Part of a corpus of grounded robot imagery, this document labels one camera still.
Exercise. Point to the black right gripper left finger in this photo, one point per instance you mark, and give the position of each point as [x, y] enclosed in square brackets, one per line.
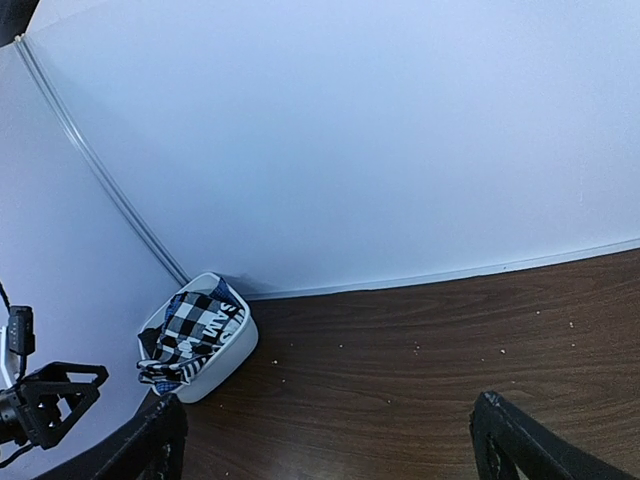
[149, 446]

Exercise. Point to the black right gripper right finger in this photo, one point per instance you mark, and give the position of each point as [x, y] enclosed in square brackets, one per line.
[509, 444]

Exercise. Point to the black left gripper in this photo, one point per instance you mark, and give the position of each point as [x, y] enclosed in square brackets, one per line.
[54, 397]

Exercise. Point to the white plastic laundry basket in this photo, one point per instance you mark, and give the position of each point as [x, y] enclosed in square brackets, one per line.
[197, 339]

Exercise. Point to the black white checked shirt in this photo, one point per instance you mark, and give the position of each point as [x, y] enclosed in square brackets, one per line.
[185, 335]

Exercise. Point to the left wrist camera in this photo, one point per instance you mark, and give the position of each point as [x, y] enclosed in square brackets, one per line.
[17, 344]

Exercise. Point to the left aluminium corner post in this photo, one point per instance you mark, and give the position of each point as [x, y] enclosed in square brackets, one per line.
[105, 179]

